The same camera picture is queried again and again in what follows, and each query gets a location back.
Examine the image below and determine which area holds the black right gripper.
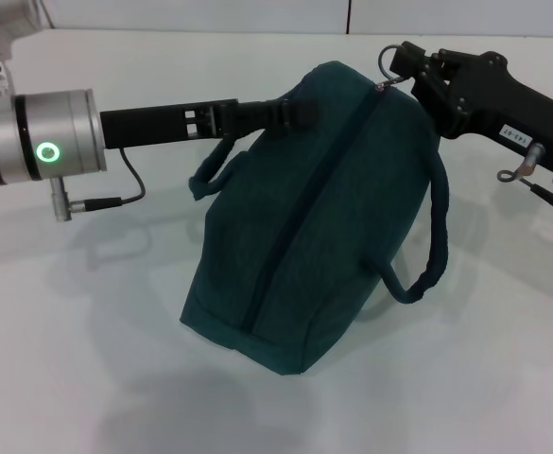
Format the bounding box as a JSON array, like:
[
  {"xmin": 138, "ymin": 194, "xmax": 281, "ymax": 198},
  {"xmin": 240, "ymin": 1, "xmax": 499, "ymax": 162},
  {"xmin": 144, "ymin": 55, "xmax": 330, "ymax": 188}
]
[{"xmin": 390, "ymin": 41, "xmax": 553, "ymax": 175}]

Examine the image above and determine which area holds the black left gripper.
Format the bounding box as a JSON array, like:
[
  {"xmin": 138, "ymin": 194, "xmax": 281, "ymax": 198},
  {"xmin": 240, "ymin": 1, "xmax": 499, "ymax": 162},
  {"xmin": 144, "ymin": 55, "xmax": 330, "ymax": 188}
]
[{"xmin": 98, "ymin": 92, "xmax": 320, "ymax": 152}]

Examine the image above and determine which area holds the dark teal insulated lunch bag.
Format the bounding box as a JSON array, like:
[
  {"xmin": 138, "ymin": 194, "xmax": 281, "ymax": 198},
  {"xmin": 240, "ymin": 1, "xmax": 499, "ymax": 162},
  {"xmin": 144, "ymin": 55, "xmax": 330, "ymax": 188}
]
[{"xmin": 180, "ymin": 44, "xmax": 452, "ymax": 378}]

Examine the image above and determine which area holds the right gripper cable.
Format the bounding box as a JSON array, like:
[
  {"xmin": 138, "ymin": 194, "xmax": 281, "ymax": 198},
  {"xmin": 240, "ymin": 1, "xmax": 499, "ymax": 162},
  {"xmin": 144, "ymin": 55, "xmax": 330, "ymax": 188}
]
[{"xmin": 495, "ymin": 143, "xmax": 553, "ymax": 229}]

